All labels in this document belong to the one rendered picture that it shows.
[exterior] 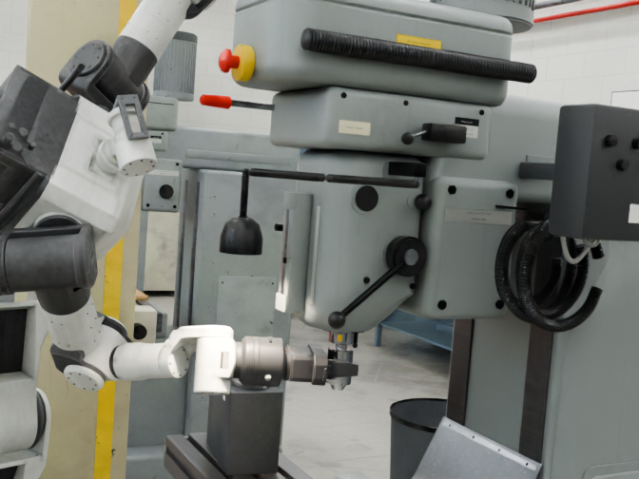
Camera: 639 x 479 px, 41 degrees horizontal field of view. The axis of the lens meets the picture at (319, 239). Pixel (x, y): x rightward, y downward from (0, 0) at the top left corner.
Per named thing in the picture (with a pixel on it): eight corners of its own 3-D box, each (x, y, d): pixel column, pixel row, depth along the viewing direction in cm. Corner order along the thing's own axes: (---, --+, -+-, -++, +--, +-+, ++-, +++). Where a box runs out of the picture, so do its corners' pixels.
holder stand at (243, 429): (224, 475, 186) (231, 387, 184) (205, 443, 206) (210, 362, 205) (278, 473, 190) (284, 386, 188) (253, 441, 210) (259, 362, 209)
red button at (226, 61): (223, 71, 138) (225, 47, 137) (215, 72, 141) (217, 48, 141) (242, 73, 139) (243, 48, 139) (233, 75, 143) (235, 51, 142)
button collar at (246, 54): (242, 79, 138) (245, 42, 138) (229, 81, 144) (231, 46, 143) (254, 81, 139) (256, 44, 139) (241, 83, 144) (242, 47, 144)
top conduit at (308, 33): (309, 48, 128) (310, 26, 128) (297, 51, 132) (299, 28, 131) (536, 83, 149) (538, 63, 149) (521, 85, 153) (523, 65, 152)
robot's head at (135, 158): (106, 182, 148) (132, 157, 142) (93, 131, 151) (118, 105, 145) (138, 183, 152) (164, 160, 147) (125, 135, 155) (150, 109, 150)
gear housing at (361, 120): (326, 146, 136) (331, 84, 135) (265, 145, 158) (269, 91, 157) (491, 162, 152) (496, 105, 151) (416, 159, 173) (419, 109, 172)
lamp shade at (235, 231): (210, 251, 141) (212, 214, 141) (238, 249, 147) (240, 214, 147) (242, 256, 137) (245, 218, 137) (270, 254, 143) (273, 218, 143)
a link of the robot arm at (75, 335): (48, 381, 162) (23, 316, 145) (76, 327, 170) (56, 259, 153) (105, 396, 161) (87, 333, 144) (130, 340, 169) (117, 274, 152)
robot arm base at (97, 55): (44, 91, 161) (88, 91, 156) (71, 38, 166) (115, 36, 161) (92, 135, 173) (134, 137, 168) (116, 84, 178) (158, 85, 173)
